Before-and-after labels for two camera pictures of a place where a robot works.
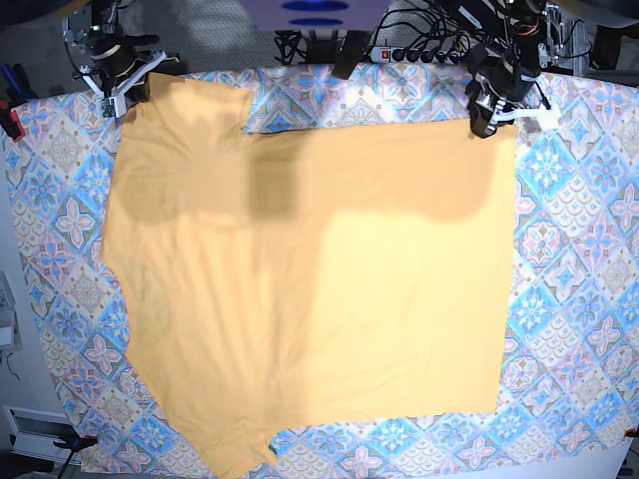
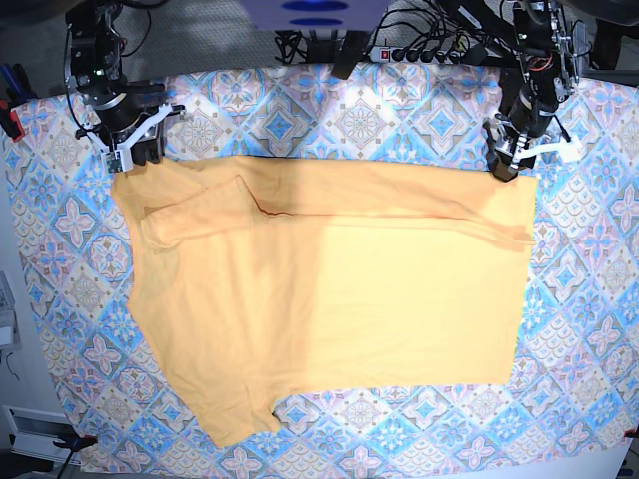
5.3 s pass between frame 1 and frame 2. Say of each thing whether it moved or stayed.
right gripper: moved
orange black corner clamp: stayed
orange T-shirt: moved
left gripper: moved
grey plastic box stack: stayed
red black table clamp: stayed
